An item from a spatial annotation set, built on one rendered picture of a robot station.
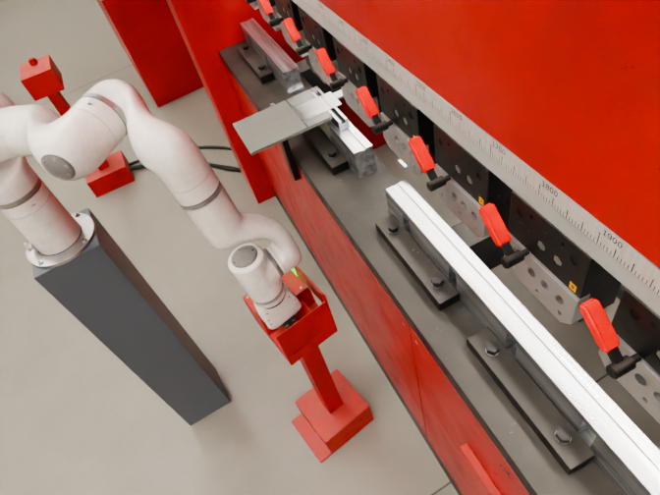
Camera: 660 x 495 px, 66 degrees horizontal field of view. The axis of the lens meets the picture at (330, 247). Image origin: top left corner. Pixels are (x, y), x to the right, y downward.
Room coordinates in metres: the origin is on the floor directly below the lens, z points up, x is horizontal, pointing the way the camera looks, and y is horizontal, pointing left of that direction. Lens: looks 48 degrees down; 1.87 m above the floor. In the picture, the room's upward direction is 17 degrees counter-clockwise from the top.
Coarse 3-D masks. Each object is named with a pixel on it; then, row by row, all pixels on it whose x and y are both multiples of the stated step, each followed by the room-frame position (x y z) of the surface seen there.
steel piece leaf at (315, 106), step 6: (318, 96) 1.39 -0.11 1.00; (306, 102) 1.38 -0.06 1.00; (312, 102) 1.37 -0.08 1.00; (318, 102) 1.36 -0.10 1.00; (324, 102) 1.35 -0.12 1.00; (294, 108) 1.36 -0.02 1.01; (300, 108) 1.36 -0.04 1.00; (306, 108) 1.35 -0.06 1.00; (312, 108) 1.34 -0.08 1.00; (318, 108) 1.33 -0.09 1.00; (324, 108) 1.32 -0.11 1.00; (330, 108) 1.31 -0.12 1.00; (300, 114) 1.31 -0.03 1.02; (306, 114) 1.32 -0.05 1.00; (312, 114) 1.31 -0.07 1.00; (318, 114) 1.30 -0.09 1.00
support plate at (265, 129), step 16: (304, 96) 1.42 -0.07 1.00; (272, 112) 1.39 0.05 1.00; (288, 112) 1.36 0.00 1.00; (240, 128) 1.36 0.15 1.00; (256, 128) 1.33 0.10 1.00; (272, 128) 1.31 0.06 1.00; (288, 128) 1.28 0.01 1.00; (304, 128) 1.26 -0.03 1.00; (256, 144) 1.25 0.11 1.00; (272, 144) 1.24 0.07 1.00
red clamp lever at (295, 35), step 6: (288, 18) 1.27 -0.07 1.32; (288, 24) 1.26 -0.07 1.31; (294, 24) 1.26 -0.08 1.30; (288, 30) 1.25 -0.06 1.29; (294, 30) 1.24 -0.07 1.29; (294, 36) 1.23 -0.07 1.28; (300, 36) 1.23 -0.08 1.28; (294, 42) 1.23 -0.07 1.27; (300, 42) 1.22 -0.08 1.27; (300, 48) 1.20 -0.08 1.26; (306, 48) 1.20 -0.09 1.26; (300, 54) 1.20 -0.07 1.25
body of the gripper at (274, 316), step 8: (288, 288) 0.79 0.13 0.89; (288, 296) 0.78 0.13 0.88; (280, 304) 0.76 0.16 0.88; (288, 304) 0.77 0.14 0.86; (296, 304) 0.78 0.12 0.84; (264, 312) 0.75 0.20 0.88; (272, 312) 0.75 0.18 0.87; (280, 312) 0.76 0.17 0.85; (288, 312) 0.77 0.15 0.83; (264, 320) 0.75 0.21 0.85; (272, 320) 0.75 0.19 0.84; (280, 320) 0.76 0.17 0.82; (272, 328) 0.75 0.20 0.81
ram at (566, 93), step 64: (320, 0) 1.09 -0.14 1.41; (384, 0) 0.80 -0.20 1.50; (448, 0) 0.62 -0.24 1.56; (512, 0) 0.51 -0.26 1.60; (576, 0) 0.42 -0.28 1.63; (640, 0) 0.36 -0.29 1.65; (448, 64) 0.63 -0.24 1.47; (512, 64) 0.50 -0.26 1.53; (576, 64) 0.41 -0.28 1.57; (640, 64) 0.34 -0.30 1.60; (448, 128) 0.63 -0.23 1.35; (512, 128) 0.49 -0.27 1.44; (576, 128) 0.39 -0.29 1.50; (640, 128) 0.32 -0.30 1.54; (576, 192) 0.38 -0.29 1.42; (640, 192) 0.30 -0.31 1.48
